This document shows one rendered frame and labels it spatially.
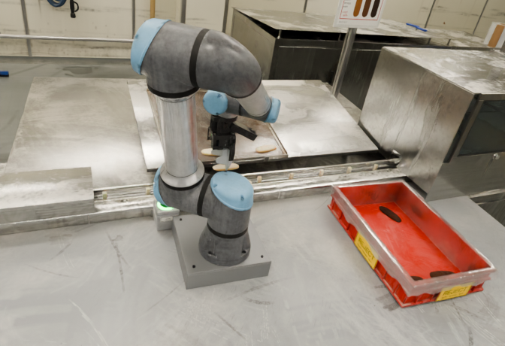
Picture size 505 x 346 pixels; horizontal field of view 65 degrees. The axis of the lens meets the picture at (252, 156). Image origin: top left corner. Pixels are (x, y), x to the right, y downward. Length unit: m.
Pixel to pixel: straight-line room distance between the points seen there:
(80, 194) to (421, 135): 1.30
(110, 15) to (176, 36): 4.19
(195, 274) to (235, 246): 0.13
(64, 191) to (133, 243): 0.26
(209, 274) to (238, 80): 0.57
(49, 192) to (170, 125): 0.55
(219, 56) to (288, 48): 2.53
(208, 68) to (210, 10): 4.09
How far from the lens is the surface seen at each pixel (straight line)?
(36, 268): 1.25
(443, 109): 1.68
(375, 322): 1.21
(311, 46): 3.37
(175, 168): 1.00
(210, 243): 1.11
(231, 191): 1.01
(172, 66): 0.78
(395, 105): 1.85
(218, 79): 0.76
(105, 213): 1.33
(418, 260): 1.46
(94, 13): 4.95
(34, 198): 1.32
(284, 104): 1.97
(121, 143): 1.75
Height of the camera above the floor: 1.70
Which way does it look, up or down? 31 degrees down
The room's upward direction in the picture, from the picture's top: 10 degrees clockwise
